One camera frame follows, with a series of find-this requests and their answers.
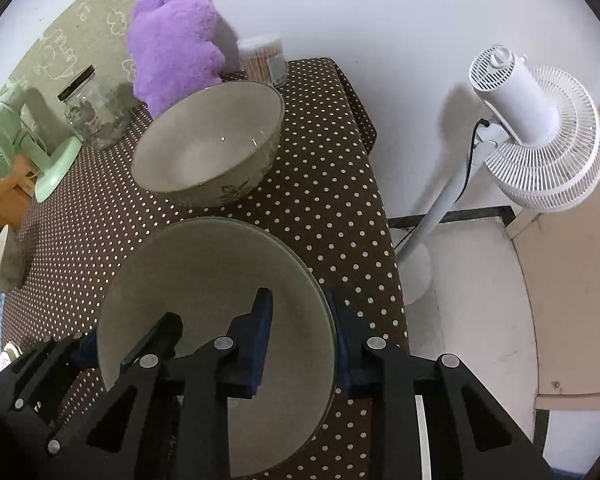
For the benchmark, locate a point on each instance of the purple plush toy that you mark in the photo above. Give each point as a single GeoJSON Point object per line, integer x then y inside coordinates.
{"type": "Point", "coordinates": [175, 45]}

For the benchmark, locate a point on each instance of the scalloped yellow-flower plate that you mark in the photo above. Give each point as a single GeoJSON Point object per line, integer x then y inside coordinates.
{"type": "Point", "coordinates": [9, 354]}

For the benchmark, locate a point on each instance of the glass jar with brown lid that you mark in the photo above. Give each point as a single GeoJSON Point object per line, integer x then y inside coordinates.
{"type": "Point", "coordinates": [92, 110]}

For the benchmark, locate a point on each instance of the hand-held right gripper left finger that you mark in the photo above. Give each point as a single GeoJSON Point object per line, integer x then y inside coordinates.
{"type": "Point", "coordinates": [261, 340]}

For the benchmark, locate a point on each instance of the beige door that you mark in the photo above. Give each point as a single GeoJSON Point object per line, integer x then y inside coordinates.
{"type": "Point", "coordinates": [580, 310]}

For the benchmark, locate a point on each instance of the black floor threshold strip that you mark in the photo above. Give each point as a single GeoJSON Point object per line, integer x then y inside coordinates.
{"type": "Point", "coordinates": [480, 212]}

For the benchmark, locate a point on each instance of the grey-green ceramic bowl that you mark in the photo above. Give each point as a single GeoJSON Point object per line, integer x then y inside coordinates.
{"type": "Point", "coordinates": [205, 140]}
{"type": "Point", "coordinates": [10, 265]}
{"type": "Point", "coordinates": [205, 280]}

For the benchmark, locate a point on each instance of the white standing fan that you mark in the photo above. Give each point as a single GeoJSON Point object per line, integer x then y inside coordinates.
{"type": "Point", "coordinates": [525, 110]}

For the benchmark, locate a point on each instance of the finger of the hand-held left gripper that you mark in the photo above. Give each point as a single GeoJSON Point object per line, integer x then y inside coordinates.
{"type": "Point", "coordinates": [85, 350]}
{"type": "Point", "coordinates": [162, 332]}

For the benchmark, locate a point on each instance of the green desk fan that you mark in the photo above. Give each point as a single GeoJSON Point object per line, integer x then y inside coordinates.
{"type": "Point", "coordinates": [55, 170]}

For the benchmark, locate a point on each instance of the cotton swab container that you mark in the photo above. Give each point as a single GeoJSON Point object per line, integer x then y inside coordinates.
{"type": "Point", "coordinates": [262, 60]}

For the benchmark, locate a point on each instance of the green patterned wall sheet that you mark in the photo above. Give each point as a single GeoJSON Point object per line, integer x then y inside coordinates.
{"type": "Point", "coordinates": [80, 25]}

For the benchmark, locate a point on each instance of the wooden chair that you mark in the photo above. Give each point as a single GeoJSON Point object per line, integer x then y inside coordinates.
{"type": "Point", "coordinates": [2, 200]}

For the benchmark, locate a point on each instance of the brown polka dot tablecloth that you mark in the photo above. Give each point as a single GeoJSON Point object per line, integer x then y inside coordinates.
{"type": "Point", "coordinates": [320, 200]}

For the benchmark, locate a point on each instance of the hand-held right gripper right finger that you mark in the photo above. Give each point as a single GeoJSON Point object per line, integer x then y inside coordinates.
{"type": "Point", "coordinates": [347, 360]}

